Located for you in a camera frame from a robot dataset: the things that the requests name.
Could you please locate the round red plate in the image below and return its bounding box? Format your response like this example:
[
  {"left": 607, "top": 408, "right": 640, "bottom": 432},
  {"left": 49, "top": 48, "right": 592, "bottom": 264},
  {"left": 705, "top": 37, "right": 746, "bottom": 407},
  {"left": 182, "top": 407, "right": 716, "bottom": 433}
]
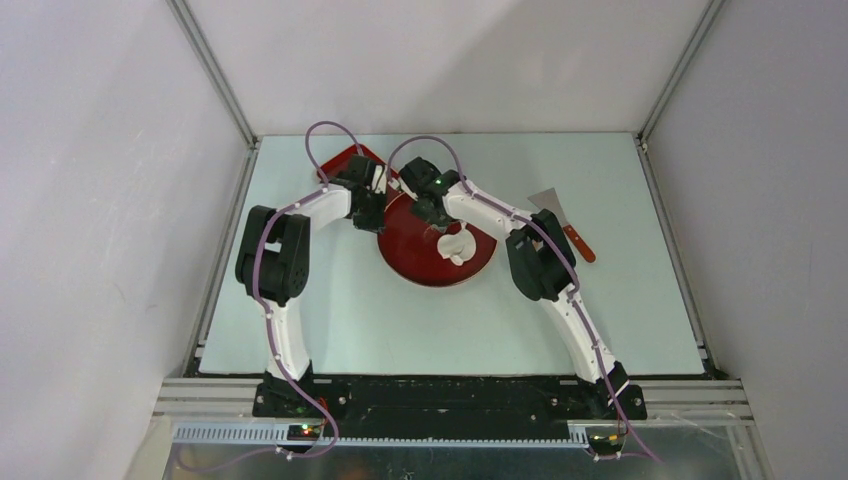
[{"left": 377, "top": 194, "right": 497, "bottom": 287}]

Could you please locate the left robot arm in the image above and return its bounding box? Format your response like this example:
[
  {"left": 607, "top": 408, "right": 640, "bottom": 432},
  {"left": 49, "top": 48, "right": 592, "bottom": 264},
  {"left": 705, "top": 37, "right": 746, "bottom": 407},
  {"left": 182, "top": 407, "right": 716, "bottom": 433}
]
[{"left": 235, "top": 155, "right": 388, "bottom": 417}]

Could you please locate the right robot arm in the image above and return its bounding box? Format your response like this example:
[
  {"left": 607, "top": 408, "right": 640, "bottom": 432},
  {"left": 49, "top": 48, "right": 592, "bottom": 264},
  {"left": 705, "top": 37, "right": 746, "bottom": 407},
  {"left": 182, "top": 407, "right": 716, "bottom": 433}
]
[{"left": 388, "top": 157, "right": 631, "bottom": 418}]

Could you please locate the cut round dough wrapper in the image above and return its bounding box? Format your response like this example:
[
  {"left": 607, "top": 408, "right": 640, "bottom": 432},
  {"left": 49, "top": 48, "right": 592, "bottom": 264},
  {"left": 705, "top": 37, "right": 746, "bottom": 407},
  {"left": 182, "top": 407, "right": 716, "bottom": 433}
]
[{"left": 437, "top": 234, "right": 466, "bottom": 259}]

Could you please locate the white dough ball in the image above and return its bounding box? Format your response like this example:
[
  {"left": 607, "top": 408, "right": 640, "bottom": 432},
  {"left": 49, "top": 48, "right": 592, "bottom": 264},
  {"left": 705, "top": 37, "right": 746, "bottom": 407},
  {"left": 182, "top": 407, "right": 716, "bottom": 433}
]
[{"left": 436, "top": 222, "right": 477, "bottom": 266}]

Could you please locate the rectangular red tray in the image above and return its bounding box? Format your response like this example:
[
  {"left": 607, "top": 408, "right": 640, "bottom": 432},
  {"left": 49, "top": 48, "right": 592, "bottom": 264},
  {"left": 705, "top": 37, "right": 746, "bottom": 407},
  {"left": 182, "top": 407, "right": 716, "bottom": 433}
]
[{"left": 317, "top": 145, "right": 394, "bottom": 193}]

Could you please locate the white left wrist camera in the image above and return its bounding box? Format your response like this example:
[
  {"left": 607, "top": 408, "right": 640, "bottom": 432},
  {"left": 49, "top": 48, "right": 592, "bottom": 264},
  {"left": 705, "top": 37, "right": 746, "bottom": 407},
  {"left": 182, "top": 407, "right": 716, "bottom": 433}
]
[{"left": 371, "top": 165, "right": 387, "bottom": 194}]

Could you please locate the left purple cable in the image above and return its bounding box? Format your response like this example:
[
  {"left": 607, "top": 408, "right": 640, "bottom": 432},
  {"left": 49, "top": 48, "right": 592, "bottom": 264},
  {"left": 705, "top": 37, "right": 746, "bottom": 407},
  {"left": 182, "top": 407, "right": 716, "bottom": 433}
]
[{"left": 173, "top": 121, "right": 372, "bottom": 473}]

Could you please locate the purple cable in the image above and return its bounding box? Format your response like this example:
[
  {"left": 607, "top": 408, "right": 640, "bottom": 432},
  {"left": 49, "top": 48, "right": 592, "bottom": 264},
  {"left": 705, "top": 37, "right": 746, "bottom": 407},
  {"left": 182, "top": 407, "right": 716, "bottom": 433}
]
[
  {"left": 173, "top": 121, "right": 372, "bottom": 473},
  {"left": 385, "top": 135, "right": 664, "bottom": 465}
]

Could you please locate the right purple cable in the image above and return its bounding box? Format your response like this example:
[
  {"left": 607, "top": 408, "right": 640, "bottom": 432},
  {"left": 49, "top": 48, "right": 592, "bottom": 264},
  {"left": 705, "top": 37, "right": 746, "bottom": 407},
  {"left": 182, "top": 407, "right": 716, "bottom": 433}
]
[{"left": 385, "top": 135, "right": 664, "bottom": 465}]

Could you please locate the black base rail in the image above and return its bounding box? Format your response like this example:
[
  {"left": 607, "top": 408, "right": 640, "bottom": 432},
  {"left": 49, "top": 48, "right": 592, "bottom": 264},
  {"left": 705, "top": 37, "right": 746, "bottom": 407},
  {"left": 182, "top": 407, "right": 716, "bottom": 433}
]
[{"left": 252, "top": 372, "right": 619, "bottom": 442}]

